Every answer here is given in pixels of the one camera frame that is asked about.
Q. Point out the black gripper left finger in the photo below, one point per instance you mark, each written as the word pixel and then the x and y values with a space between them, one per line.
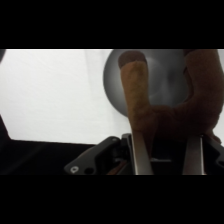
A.
pixel 141 156

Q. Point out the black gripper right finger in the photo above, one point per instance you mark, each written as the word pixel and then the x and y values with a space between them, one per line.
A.
pixel 194 156

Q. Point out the brown deer plush toy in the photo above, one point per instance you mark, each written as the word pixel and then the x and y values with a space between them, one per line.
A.
pixel 186 120

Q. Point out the grey bowl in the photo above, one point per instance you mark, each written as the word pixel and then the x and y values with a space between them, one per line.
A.
pixel 160 80

